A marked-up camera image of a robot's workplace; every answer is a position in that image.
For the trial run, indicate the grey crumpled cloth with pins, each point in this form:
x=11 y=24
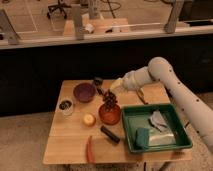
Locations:
x=157 y=120

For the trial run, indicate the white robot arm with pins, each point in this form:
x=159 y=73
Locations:
x=159 y=69

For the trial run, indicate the translucent grey gripper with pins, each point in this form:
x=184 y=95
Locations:
x=132 y=80

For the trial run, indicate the green plastic tray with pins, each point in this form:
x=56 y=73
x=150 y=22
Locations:
x=134 y=117

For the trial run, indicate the yellow round fruit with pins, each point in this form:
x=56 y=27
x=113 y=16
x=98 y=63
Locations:
x=89 y=119

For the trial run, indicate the black handled kitchen tool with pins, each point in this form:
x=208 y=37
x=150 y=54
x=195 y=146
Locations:
x=98 y=84

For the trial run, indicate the wooden table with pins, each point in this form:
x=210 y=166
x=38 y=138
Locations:
x=68 y=136

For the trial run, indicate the clear plastic bag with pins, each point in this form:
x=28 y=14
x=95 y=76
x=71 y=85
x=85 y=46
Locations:
x=157 y=138

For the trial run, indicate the dark grape bunch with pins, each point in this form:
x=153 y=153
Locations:
x=109 y=99

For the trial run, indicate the purple bowl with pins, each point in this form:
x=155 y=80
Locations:
x=84 y=92

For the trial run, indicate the black rectangular block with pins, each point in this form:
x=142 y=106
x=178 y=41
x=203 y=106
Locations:
x=110 y=134

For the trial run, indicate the red bowl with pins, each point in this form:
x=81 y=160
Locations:
x=109 y=116

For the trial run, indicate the green sponge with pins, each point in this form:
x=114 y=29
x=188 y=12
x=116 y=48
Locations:
x=142 y=137

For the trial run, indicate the black office chair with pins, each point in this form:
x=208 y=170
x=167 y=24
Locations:
x=61 y=6

